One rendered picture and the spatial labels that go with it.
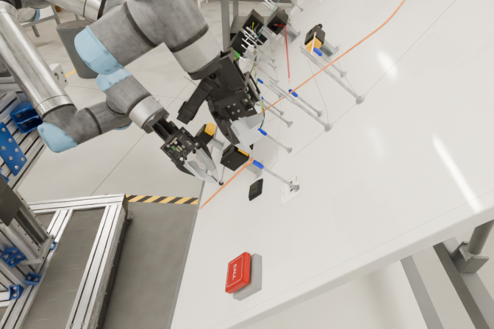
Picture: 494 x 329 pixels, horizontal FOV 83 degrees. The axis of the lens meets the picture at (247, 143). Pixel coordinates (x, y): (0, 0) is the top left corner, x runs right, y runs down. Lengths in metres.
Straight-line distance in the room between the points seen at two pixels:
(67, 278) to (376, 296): 1.38
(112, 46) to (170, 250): 1.53
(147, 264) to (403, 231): 1.64
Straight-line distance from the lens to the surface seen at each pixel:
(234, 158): 0.61
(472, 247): 0.72
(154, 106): 0.68
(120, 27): 0.47
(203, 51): 0.46
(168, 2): 0.45
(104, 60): 0.50
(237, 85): 0.50
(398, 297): 0.91
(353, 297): 0.86
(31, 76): 0.80
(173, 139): 0.66
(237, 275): 0.49
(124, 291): 1.82
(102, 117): 0.76
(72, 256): 1.79
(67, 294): 1.68
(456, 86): 0.42
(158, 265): 1.84
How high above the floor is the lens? 1.55
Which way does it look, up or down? 38 degrees down
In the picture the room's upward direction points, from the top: straight up
